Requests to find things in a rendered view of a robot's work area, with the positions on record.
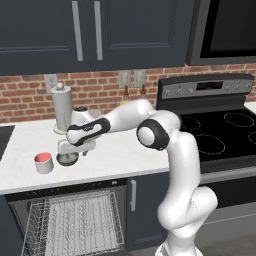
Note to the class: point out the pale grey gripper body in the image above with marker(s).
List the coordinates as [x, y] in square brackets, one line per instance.
[75, 146]

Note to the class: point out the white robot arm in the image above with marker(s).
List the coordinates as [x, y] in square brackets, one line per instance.
[181, 173]

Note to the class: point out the dark grey bowl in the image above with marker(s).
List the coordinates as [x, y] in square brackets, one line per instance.
[67, 160]

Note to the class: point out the grey cup with red inside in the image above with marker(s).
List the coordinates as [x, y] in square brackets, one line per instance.
[44, 165]

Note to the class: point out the open dishwasher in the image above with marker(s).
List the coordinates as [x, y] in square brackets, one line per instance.
[20, 203]

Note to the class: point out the dark lower cupboard door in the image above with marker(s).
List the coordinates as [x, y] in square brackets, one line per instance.
[148, 213]

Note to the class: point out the dark cupboard door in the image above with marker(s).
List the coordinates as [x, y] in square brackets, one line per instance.
[143, 30]
[148, 213]
[36, 33]

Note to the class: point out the dark upper cupboard door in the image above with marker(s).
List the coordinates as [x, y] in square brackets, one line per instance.
[36, 33]
[143, 30]

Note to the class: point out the paper towel roll on holder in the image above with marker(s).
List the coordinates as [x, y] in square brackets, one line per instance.
[62, 106]

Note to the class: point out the black sink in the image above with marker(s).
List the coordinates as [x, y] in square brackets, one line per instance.
[5, 140]

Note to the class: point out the small brown bottle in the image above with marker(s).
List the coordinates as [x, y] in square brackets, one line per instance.
[143, 91]
[126, 92]

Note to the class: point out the dark lower cupboard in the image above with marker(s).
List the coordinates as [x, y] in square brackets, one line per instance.
[8, 230]

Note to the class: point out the black and silver stove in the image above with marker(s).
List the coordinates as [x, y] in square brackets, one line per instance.
[230, 133]

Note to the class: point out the black microwave oven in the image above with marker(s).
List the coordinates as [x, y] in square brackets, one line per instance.
[226, 30]

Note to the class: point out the grey wall socket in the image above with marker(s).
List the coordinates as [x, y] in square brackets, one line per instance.
[139, 78]
[50, 83]
[125, 79]

